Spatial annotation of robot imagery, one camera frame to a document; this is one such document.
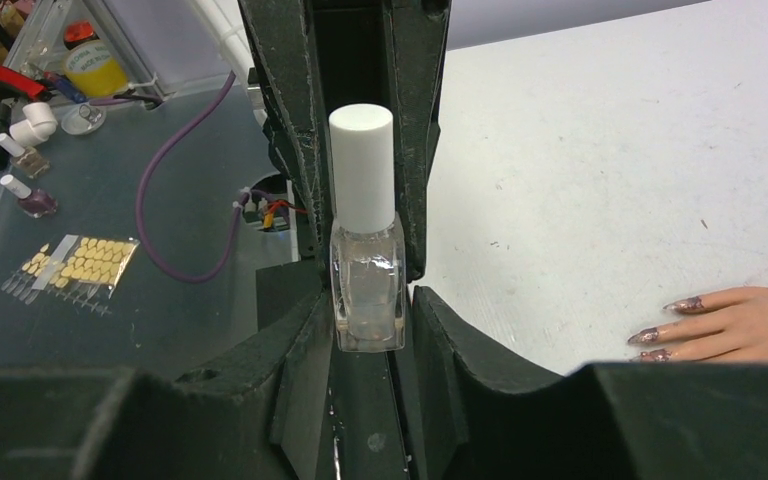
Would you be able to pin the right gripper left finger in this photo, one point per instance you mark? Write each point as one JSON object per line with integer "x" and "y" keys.
{"x": 254, "y": 412}

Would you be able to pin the white pipe elbow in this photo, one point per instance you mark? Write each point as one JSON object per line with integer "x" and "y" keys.
{"x": 38, "y": 125}

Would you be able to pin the yellow tape roll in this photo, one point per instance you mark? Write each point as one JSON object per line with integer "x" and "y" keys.
{"x": 89, "y": 64}

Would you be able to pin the red handled pliers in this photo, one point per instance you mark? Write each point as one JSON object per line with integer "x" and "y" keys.
{"x": 16, "y": 85}

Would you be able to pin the purple nail polish bottle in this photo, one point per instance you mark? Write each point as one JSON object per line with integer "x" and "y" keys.
{"x": 34, "y": 202}

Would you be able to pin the clear nail polish bottle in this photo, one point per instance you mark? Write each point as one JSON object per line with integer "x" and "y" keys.
{"x": 369, "y": 288}

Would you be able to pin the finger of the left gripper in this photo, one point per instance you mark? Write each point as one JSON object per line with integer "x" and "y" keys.
{"x": 282, "y": 38}
{"x": 415, "y": 34}

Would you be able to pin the beige nail polish bottle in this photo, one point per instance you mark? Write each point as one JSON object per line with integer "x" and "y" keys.
{"x": 26, "y": 159}

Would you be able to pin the fake nail tips sheet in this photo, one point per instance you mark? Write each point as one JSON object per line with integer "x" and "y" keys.
{"x": 81, "y": 270}

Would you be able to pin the mannequin practice hand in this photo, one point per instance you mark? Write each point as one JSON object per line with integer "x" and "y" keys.
{"x": 726, "y": 326}

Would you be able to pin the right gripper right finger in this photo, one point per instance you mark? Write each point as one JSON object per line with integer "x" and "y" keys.
{"x": 488, "y": 413}

